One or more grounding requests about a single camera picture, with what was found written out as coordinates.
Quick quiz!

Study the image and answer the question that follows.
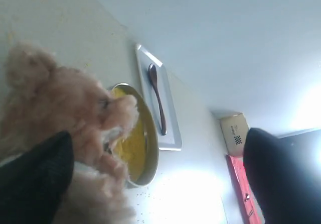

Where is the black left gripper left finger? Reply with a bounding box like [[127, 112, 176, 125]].
[[1, 131, 74, 223]]

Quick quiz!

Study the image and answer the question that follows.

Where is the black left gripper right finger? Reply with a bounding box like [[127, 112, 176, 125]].
[[243, 128, 320, 223]]

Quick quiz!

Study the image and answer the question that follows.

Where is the brown teddy bear striped sweater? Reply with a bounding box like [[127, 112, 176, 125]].
[[1, 43, 139, 223]]

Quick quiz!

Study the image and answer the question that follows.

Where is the dark wooden spoon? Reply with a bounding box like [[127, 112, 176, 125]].
[[148, 63, 167, 136]]

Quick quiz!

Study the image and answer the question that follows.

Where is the red cabinet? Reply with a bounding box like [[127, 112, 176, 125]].
[[225, 155, 262, 224]]

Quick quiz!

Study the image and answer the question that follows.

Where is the cardboard box checker logo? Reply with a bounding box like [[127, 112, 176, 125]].
[[219, 113, 249, 157]]

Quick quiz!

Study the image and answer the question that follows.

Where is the yellow millet grain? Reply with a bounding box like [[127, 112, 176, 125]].
[[110, 87, 147, 182]]

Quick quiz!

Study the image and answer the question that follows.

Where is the steel bowl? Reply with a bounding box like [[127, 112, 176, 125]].
[[112, 83, 159, 188]]

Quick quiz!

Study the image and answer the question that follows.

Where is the white plastic tray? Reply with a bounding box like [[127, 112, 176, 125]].
[[135, 44, 182, 151]]

